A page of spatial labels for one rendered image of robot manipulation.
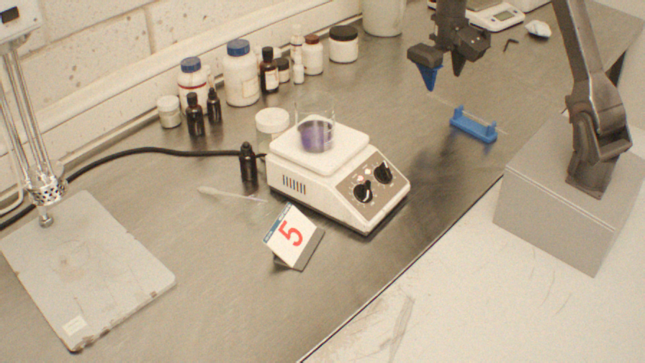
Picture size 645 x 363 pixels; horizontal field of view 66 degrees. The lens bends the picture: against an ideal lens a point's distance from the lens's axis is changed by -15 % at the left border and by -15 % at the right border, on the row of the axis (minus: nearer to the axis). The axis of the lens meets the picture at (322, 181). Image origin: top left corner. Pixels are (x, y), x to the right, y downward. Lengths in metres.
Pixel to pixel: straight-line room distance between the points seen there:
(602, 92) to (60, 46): 0.93
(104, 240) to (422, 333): 0.50
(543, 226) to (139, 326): 0.61
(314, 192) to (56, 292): 0.43
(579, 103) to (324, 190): 0.40
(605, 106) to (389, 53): 0.72
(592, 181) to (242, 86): 0.70
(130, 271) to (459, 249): 0.49
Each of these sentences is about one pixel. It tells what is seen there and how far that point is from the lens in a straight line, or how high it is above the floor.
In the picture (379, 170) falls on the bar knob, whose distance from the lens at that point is 0.91.
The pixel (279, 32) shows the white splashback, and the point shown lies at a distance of 1.38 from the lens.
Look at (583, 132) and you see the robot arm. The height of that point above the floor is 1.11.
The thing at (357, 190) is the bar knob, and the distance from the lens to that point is 0.87.
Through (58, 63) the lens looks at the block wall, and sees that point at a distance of 1.11.
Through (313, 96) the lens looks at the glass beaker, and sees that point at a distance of 0.89.
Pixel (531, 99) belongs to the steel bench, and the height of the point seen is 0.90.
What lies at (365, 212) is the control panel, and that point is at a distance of 0.86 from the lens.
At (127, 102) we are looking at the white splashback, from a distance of 1.16.
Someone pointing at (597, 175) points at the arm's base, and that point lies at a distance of 0.85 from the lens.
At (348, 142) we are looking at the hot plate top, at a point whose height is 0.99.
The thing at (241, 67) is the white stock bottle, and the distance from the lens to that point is 1.15.
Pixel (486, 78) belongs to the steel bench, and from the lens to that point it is 1.34.
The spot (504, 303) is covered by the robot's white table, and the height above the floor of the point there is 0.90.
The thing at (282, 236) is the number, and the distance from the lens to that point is 0.84.
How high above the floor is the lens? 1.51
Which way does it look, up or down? 39 degrees down
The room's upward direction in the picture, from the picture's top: 1 degrees counter-clockwise
